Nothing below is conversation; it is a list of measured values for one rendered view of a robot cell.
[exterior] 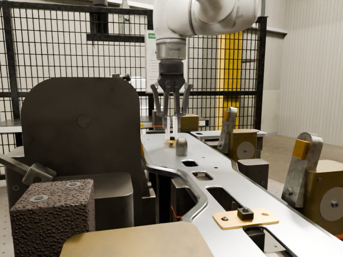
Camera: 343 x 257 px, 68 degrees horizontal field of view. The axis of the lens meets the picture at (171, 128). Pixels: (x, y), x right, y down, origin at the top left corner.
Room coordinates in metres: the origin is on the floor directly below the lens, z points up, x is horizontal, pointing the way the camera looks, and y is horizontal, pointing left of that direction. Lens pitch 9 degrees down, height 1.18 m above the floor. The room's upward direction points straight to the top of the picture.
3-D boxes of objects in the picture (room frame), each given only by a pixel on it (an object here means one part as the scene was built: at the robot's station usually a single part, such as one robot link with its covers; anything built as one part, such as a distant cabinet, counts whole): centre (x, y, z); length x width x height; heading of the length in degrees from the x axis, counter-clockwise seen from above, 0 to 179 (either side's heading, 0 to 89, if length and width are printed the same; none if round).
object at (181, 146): (0.66, -0.03, 1.02); 0.03 x 0.03 x 0.07
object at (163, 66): (0.78, 0.00, 1.21); 0.08 x 0.07 x 0.09; 103
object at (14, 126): (1.16, 0.29, 1.01); 0.90 x 0.22 x 0.03; 103
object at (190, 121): (1.07, -0.07, 0.88); 0.08 x 0.08 x 0.36; 13
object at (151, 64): (1.34, 0.02, 1.30); 0.23 x 0.02 x 0.31; 103
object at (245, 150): (0.77, -0.23, 0.87); 0.12 x 0.07 x 0.35; 103
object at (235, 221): (0.32, -0.10, 1.01); 0.08 x 0.04 x 0.01; 102
